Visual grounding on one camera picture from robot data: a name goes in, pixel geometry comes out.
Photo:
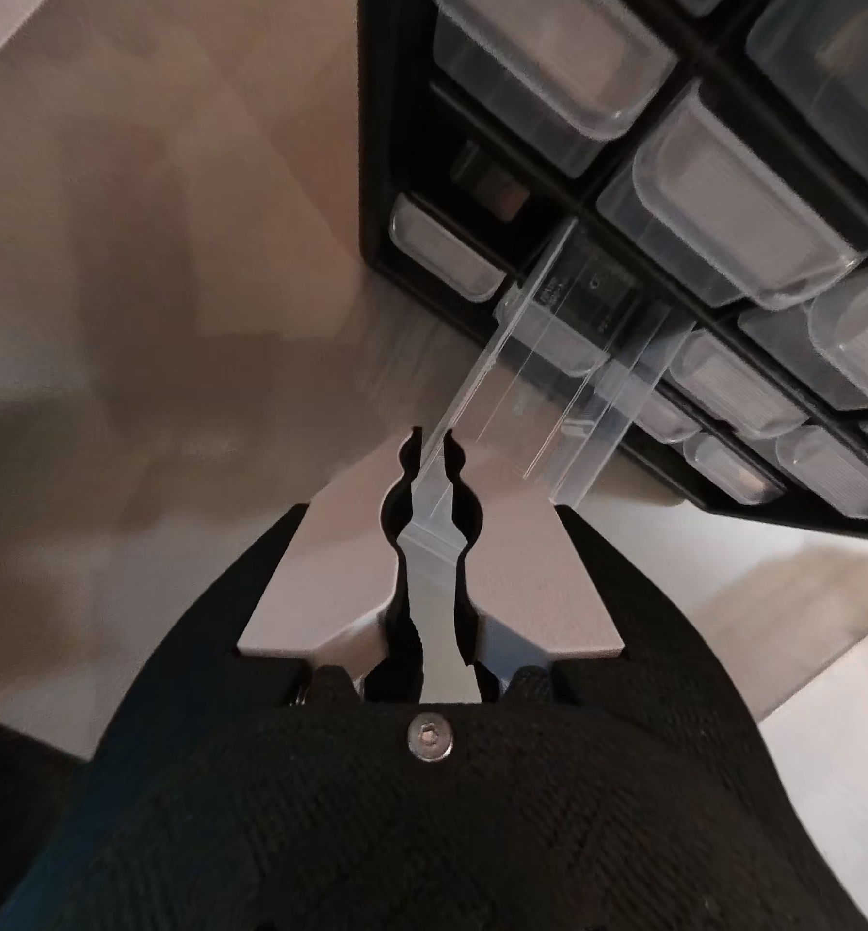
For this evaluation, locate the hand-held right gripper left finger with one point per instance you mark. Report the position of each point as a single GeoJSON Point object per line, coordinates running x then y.
{"type": "Point", "coordinates": [325, 582]}

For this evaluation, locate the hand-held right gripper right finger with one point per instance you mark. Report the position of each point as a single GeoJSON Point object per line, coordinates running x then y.
{"type": "Point", "coordinates": [543, 582]}

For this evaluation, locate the small clear plastic drawer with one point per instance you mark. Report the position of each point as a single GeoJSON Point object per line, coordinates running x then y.
{"type": "Point", "coordinates": [550, 393]}

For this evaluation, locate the rows of clear cabinet drawers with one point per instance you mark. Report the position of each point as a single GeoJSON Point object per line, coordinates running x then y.
{"type": "Point", "coordinates": [732, 196]}

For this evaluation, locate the black drawer cabinet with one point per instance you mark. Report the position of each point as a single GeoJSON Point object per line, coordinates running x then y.
{"type": "Point", "coordinates": [376, 145]}

